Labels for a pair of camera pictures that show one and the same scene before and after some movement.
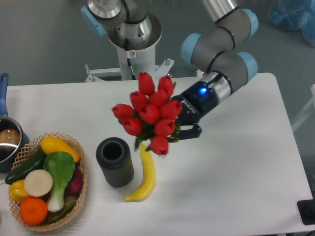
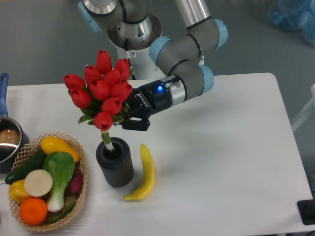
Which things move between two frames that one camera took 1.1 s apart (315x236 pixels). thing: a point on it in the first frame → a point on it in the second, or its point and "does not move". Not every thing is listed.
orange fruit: (33, 211) does not move
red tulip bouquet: (152, 119) → (102, 96)
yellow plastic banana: (149, 176) does not move
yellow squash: (53, 144) does not move
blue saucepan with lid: (12, 135) does not move
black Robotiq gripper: (196, 102) → (145, 101)
